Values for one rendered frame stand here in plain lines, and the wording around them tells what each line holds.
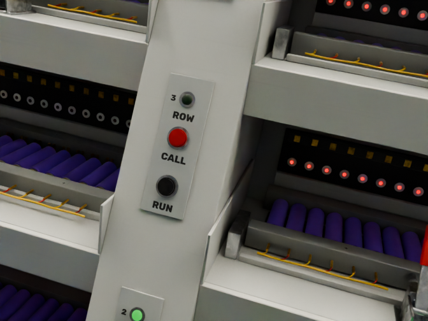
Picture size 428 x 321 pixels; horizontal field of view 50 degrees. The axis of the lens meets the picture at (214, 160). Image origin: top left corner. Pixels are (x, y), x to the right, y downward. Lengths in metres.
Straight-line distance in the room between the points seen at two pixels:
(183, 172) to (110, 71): 0.12
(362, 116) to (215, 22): 0.15
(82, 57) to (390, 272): 0.35
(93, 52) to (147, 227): 0.17
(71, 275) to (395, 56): 0.36
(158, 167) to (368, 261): 0.21
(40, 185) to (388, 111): 0.34
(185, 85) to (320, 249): 0.20
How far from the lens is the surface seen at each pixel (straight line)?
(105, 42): 0.44
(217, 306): 0.42
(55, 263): 0.47
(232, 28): 0.41
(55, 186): 0.50
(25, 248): 0.48
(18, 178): 0.52
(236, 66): 0.40
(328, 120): 0.40
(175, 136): 0.40
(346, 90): 0.40
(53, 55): 0.47
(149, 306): 0.43
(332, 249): 0.46
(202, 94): 0.40
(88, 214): 0.49
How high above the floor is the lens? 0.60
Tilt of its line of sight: 2 degrees down
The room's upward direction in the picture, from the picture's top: 13 degrees clockwise
